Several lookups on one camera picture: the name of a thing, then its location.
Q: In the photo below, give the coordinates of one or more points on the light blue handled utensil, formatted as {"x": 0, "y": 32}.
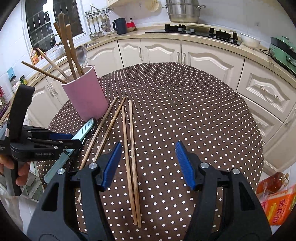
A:
{"x": 66, "y": 154}

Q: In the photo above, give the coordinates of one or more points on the red oil bottle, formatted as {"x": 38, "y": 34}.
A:
{"x": 273, "y": 183}

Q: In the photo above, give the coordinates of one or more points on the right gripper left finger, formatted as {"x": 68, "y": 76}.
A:
{"x": 71, "y": 208}

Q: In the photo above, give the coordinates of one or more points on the lower kitchen cabinets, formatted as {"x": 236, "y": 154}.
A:
{"x": 267, "y": 88}

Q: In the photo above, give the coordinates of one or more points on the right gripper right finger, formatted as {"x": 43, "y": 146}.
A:
{"x": 227, "y": 207}

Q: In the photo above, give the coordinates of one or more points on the brown polka dot tablecloth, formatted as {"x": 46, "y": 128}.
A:
{"x": 170, "y": 102}

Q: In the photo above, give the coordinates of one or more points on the white bowl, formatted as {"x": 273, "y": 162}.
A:
{"x": 249, "y": 41}

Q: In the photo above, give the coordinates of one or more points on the pink utensil holder cup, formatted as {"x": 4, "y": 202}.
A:
{"x": 87, "y": 95}

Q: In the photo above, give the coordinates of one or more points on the green electric cooker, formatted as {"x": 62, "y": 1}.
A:
{"x": 282, "y": 50}

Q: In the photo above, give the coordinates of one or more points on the hanging utensil rack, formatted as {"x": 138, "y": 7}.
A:
{"x": 98, "y": 21}

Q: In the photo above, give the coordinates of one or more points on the wooden chopstick in cup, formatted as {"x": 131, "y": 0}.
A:
{"x": 54, "y": 65}
{"x": 44, "y": 72}
{"x": 58, "y": 30}
{"x": 72, "y": 49}

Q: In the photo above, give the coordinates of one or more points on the metal spoon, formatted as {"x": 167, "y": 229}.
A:
{"x": 81, "y": 54}

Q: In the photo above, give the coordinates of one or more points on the black electric kettle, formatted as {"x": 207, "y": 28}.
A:
{"x": 119, "y": 25}

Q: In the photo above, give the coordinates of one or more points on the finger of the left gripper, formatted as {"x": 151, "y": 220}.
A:
{"x": 55, "y": 144}
{"x": 45, "y": 134}

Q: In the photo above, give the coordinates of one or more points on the steel stock pot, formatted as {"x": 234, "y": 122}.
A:
{"x": 184, "y": 11}

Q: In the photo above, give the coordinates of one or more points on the window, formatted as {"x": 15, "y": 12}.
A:
{"x": 40, "y": 16}

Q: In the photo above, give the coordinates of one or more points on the glass jar white lid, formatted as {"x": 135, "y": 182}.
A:
{"x": 15, "y": 83}

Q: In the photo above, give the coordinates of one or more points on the orange snack bag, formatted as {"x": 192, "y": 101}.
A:
{"x": 278, "y": 206}

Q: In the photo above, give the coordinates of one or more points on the black gas stove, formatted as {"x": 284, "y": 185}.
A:
{"x": 207, "y": 32}

